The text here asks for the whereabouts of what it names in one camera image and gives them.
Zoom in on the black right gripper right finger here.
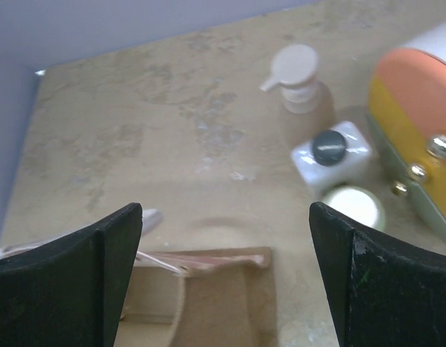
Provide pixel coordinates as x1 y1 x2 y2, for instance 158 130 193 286
309 202 446 347

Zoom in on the white rectangular bottle grey cap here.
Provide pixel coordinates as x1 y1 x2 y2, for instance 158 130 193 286
291 121 373 197

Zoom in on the brown burlap canvas bag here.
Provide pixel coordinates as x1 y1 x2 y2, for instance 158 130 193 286
0 207 280 347

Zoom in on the beige pump dispenser bottle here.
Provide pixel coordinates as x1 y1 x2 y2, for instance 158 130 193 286
260 43 336 148

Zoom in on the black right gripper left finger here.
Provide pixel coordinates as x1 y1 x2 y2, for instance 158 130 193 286
0 203 142 346

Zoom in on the white cylinder orange yellow end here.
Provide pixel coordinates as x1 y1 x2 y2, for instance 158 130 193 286
366 22 446 241

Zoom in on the pale green lotion bottle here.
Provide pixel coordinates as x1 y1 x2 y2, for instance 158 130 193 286
322 185 386 231

